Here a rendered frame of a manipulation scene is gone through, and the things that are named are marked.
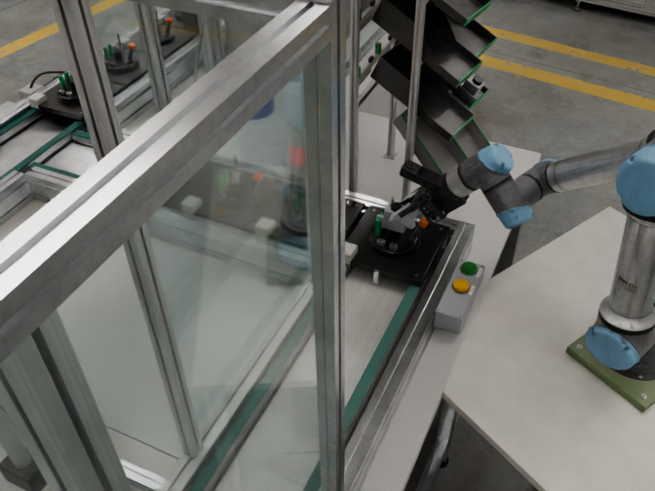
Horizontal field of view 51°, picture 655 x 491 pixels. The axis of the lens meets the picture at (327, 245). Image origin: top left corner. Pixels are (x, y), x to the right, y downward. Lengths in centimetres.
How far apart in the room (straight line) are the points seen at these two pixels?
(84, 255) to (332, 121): 32
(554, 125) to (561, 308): 251
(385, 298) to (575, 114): 288
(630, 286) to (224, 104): 117
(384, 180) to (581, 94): 261
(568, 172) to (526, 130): 263
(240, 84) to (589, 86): 441
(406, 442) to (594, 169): 73
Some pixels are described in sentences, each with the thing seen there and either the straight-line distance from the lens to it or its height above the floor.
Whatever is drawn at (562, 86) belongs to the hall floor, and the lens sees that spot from 477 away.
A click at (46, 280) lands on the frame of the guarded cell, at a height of 198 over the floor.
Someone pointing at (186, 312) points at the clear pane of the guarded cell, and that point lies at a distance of 51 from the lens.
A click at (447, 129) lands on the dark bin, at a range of 191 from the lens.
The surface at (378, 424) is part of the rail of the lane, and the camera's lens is 150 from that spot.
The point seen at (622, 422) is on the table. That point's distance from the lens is 174.
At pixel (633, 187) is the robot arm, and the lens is 135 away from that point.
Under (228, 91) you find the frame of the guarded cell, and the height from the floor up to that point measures 199.
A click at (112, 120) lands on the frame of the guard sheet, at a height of 175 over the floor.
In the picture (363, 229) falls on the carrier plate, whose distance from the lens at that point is 190.
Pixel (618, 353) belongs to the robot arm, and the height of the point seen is 106.
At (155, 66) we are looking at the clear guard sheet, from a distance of 101.
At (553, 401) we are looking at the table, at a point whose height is 86.
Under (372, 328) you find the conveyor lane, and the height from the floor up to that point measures 92.
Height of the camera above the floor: 221
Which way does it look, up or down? 42 degrees down
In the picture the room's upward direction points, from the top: 1 degrees counter-clockwise
